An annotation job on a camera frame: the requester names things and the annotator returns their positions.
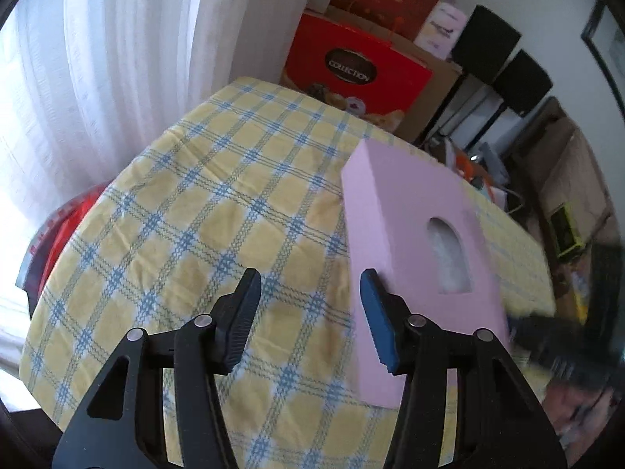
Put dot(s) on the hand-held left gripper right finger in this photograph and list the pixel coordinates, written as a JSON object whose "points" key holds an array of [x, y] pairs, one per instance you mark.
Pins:
{"points": [[383, 322]]}

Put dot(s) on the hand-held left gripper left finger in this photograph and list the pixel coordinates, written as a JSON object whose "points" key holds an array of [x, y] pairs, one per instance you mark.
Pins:
{"points": [[241, 322]]}

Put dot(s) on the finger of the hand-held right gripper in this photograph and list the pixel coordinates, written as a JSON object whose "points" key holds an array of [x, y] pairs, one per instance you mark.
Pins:
{"points": [[547, 339]]}

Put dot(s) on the pink tissue box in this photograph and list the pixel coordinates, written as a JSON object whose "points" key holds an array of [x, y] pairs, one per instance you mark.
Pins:
{"points": [[405, 195]]}

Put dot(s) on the yellow plaid tablecloth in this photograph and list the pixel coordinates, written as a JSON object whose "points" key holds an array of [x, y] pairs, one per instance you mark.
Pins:
{"points": [[195, 205]]}

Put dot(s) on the brown sofa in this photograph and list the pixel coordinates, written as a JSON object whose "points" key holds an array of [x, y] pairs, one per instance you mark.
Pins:
{"points": [[571, 166]]}

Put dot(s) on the cluttered cardboard box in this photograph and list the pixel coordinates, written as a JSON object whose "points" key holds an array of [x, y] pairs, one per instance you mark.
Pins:
{"points": [[468, 166]]}

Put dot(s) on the black speaker stand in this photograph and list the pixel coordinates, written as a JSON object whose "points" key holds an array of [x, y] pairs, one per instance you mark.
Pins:
{"points": [[456, 107], [486, 127]]}

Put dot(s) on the brown cardboard box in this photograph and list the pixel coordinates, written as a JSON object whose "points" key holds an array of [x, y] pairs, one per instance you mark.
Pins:
{"points": [[434, 102]]}

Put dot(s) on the black speaker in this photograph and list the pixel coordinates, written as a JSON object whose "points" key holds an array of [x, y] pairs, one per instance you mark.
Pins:
{"points": [[522, 80], [483, 41]]}

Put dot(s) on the red cookie gift box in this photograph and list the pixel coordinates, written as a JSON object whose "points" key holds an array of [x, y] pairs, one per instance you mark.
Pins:
{"points": [[312, 58]]}

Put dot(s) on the white curtain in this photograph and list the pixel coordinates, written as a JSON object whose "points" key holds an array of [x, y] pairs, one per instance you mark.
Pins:
{"points": [[122, 58]]}

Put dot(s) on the pink white small box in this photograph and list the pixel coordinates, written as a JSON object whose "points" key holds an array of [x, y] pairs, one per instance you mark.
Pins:
{"points": [[439, 29]]}

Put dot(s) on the framed wall painting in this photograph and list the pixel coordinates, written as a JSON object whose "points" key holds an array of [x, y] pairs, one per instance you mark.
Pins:
{"points": [[608, 44]]}

